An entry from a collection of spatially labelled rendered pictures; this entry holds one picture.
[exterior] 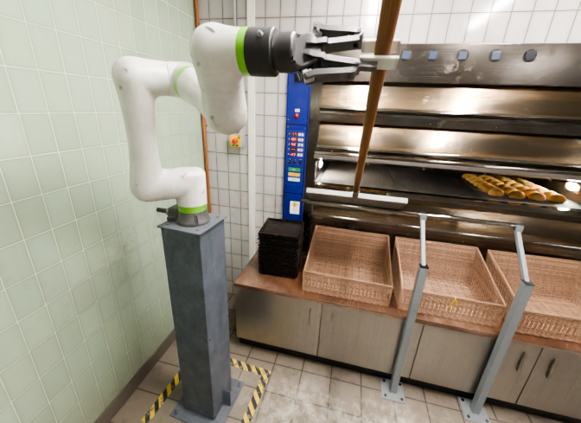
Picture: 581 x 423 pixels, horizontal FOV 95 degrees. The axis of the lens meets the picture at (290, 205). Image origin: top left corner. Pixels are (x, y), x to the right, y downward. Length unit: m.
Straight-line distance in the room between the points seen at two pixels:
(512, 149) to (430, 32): 0.87
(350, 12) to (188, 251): 1.65
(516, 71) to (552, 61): 0.16
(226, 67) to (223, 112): 0.10
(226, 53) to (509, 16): 1.76
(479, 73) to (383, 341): 1.72
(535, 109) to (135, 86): 2.05
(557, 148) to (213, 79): 2.04
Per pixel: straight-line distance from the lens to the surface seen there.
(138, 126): 1.09
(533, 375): 2.27
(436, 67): 2.00
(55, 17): 1.53
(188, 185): 1.19
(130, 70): 1.05
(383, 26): 0.55
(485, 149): 2.10
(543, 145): 2.25
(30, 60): 1.43
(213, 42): 0.64
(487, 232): 2.27
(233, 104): 0.67
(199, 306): 1.42
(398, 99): 1.95
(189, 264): 1.30
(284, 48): 0.60
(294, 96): 1.96
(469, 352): 2.07
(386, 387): 2.22
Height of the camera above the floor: 1.71
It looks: 20 degrees down
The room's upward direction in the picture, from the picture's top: 3 degrees clockwise
